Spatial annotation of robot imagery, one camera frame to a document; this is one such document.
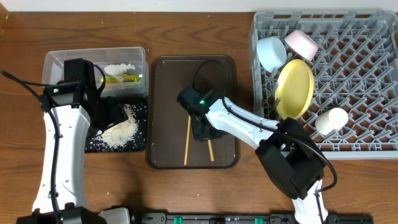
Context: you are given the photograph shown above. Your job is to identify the pile of rice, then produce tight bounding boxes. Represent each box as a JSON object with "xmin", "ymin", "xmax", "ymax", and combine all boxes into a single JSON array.
[{"xmin": 89, "ymin": 104, "xmax": 144, "ymax": 152}]

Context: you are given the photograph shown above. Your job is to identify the green snack wrapper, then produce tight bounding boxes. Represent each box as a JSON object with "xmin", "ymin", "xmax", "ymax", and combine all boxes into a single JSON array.
[{"xmin": 100, "ymin": 74, "xmax": 142, "ymax": 84}]

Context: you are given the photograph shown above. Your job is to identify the white napkin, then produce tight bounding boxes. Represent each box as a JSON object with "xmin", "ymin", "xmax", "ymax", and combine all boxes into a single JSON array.
[{"xmin": 104, "ymin": 63, "xmax": 136, "ymax": 77}]

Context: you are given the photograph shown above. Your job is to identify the yellow plate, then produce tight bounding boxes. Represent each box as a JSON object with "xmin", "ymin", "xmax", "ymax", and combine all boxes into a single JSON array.
[{"xmin": 275, "ymin": 59, "xmax": 314, "ymax": 119}]

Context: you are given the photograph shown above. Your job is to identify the light blue bowl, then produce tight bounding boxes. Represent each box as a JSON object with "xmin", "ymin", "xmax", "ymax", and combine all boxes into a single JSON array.
[{"xmin": 256, "ymin": 36, "xmax": 287, "ymax": 73}]

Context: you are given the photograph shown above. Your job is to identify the white cup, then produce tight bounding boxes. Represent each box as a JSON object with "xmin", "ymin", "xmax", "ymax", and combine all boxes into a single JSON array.
[{"xmin": 315, "ymin": 108, "xmax": 349, "ymax": 136}]

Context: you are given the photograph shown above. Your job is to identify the pink bowl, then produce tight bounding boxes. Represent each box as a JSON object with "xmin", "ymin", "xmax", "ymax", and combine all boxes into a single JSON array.
[{"xmin": 284, "ymin": 30, "xmax": 318, "ymax": 61}]

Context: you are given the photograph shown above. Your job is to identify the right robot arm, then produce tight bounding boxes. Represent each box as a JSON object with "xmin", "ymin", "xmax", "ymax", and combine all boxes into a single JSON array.
[{"xmin": 179, "ymin": 95, "xmax": 331, "ymax": 223}]

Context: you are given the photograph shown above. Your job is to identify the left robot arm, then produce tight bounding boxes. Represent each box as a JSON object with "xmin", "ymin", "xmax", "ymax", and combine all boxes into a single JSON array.
[{"xmin": 17, "ymin": 83, "xmax": 131, "ymax": 223}]

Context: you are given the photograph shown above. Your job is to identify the grey dishwasher rack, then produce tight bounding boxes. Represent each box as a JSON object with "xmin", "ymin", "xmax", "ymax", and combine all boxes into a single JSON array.
[{"xmin": 249, "ymin": 11, "xmax": 397, "ymax": 160}]

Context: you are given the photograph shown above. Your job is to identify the dark brown serving tray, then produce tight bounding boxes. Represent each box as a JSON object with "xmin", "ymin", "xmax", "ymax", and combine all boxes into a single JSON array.
[{"xmin": 147, "ymin": 55, "xmax": 240, "ymax": 169}]

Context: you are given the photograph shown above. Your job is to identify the black tray bin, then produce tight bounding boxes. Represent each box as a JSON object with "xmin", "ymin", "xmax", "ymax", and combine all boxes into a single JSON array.
[{"xmin": 84, "ymin": 95, "xmax": 149, "ymax": 153}]

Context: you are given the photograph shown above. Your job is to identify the clear plastic bin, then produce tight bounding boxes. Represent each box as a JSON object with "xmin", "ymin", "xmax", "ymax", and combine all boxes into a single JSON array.
[{"xmin": 42, "ymin": 47, "xmax": 149, "ymax": 97}]

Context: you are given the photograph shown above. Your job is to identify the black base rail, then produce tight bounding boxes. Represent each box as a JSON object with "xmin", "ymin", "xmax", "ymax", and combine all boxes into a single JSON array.
[{"xmin": 108, "ymin": 205, "xmax": 374, "ymax": 224}]

